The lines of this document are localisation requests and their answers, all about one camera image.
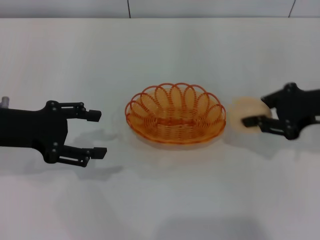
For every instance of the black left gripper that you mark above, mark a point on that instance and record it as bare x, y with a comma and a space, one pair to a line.
30, 127

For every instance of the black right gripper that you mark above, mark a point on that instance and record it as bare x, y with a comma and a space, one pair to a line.
302, 107

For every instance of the pale beige bread bun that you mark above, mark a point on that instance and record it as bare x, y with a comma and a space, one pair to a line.
247, 107

